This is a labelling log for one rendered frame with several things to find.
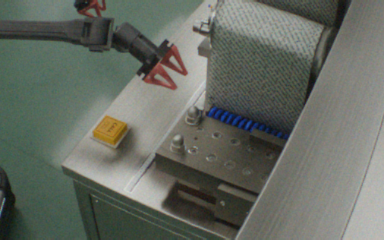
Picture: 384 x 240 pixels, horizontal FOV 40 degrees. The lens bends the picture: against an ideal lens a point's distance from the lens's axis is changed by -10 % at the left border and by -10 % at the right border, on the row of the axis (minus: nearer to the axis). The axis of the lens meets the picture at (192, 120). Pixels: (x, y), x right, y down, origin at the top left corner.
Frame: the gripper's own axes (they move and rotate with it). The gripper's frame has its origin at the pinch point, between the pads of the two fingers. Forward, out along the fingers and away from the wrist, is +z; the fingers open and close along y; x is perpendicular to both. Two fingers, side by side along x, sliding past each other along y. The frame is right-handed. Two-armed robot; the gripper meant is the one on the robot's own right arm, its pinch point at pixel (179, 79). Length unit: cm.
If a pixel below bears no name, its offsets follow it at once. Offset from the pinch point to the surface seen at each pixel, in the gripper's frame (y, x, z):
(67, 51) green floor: -104, -153, -53
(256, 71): 0.7, 19.1, 11.1
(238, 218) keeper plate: 22.1, 1.5, 29.8
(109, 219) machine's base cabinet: 25.0, -32.8, 9.9
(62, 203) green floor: -13, -124, -1
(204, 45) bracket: -7.9, 7.0, -0.8
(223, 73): 0.5, 11.8, 6.4
